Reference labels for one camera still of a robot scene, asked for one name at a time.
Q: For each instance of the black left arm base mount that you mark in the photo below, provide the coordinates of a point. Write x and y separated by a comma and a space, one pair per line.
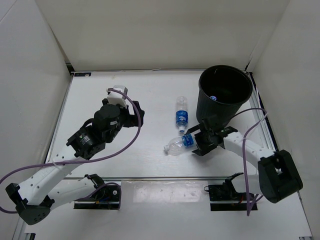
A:
107, 198

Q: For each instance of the blue label Pocari bottle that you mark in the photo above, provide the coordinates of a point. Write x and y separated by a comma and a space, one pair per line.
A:
181, 114

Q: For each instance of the clear Aquafina water bottle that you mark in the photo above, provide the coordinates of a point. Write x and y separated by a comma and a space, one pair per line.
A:
179, 145

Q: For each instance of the aluminium table edge rail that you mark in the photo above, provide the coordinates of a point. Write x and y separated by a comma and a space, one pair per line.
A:
265, 131

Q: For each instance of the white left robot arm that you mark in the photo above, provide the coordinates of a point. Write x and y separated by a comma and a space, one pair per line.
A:
37, 196

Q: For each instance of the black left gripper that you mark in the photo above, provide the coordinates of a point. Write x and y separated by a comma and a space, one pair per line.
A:
123, 111

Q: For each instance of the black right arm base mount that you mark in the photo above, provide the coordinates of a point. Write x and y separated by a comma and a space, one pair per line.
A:
223, 196

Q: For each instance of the dark green ribbed bin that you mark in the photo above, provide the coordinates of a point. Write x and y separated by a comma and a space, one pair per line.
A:
232, 88

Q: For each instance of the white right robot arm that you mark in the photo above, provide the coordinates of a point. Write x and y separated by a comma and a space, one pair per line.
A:
278, 176

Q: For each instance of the clear unlabelled plastic bottle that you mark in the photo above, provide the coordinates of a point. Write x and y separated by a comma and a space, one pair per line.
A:
213, 98

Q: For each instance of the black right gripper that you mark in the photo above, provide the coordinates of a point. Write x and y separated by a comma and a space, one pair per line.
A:
203, 149

